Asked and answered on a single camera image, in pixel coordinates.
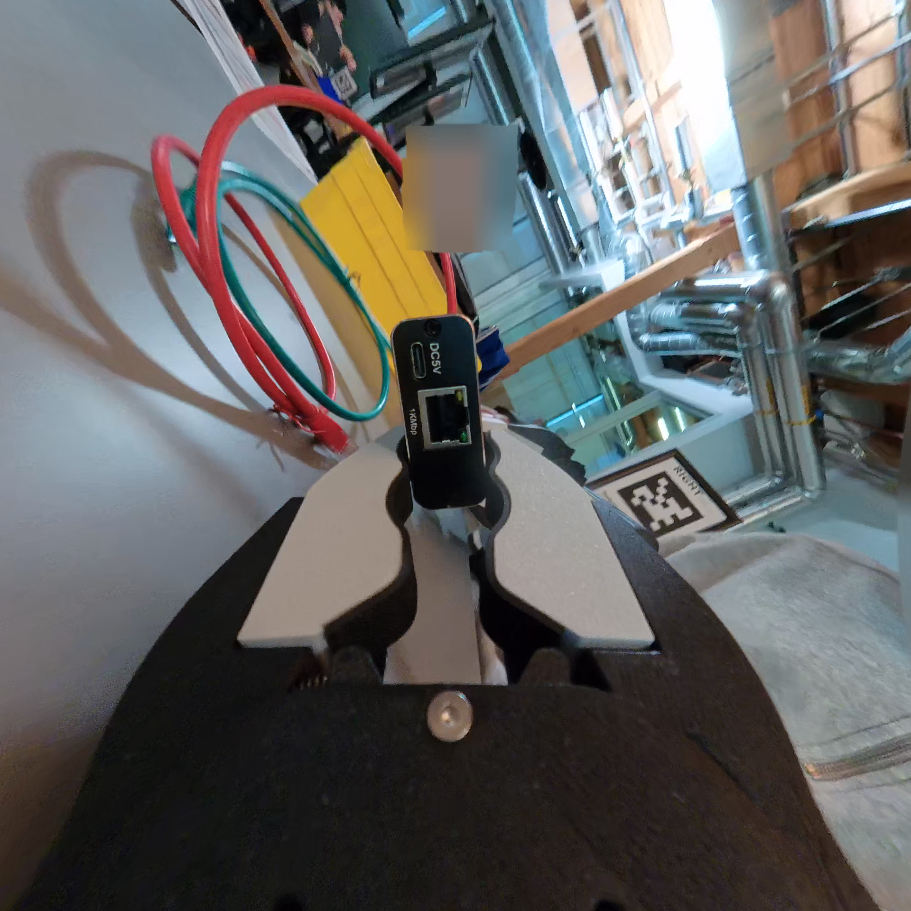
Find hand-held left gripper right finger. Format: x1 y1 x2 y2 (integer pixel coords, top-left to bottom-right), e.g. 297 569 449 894
485 426 656 651

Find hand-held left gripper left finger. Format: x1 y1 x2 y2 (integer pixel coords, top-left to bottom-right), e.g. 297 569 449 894
236 438 418 651

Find black ethernet splitter box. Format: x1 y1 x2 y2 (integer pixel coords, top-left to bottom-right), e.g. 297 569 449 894
391 315 497 510

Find red ethernet cable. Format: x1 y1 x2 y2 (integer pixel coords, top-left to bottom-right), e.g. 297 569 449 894
151 85 456 456

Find green ethernet cable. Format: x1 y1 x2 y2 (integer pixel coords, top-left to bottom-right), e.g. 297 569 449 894
167 162 392 422

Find large yellow plastic bin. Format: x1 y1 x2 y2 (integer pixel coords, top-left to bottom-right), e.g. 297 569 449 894
299 137 449 335

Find blue plastic bin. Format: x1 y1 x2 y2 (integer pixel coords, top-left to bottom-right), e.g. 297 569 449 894
478 324 510 391

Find wooden beam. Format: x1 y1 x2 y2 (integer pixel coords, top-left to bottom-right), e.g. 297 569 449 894
498 221 744 371

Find person's grey hoodie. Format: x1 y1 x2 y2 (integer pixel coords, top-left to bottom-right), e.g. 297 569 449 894
665 530 911 911

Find shiny metal ducts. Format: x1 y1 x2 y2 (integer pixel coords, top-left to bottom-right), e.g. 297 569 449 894
633 178 830 510

